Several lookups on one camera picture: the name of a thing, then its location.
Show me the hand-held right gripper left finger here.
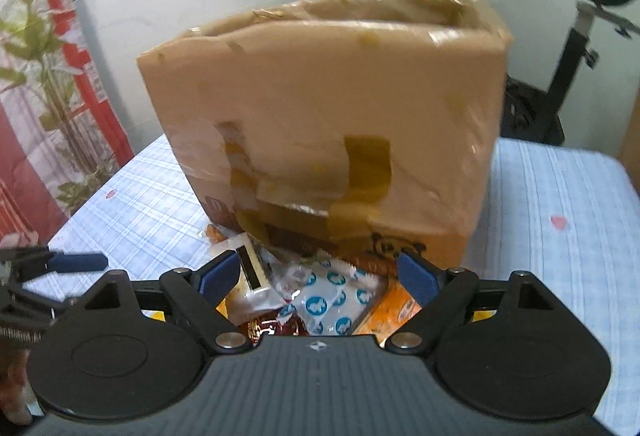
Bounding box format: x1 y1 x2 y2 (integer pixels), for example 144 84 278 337
55 249 252 356

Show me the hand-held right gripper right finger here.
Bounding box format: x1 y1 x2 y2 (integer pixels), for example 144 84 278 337
382 249 581 356

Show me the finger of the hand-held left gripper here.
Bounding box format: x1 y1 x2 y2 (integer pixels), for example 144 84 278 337
0 245 109 276
0 280 77 318

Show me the white cracker packet black stripe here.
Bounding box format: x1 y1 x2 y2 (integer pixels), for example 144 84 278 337
210 236 283 317

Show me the orange snack packet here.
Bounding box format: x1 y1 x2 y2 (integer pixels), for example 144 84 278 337
357 277 426 349

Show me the small pink white candy packet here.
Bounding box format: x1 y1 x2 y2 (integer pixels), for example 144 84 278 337
272 263 313 299

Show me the dark brown snack packet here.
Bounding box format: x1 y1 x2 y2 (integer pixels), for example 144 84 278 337
237 313 308 348

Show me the white packet with blue dots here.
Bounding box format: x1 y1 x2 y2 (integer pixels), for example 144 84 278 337
280 258 377 338

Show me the brown cardboard box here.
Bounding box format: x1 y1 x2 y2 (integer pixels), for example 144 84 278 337
136 0 515 274

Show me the person's left hand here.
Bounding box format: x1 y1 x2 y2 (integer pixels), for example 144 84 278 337
0 345 34 426

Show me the checkered tablecloth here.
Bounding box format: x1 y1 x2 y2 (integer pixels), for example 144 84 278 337
15 131 640 427

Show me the red floral curtain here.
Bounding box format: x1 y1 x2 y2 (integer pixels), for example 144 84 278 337
0 0 136 239

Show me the wooden door panel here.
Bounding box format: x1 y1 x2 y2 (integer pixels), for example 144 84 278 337
619 91 640 194

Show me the black exercise bike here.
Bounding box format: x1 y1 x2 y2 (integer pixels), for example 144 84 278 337
397 0 640 148

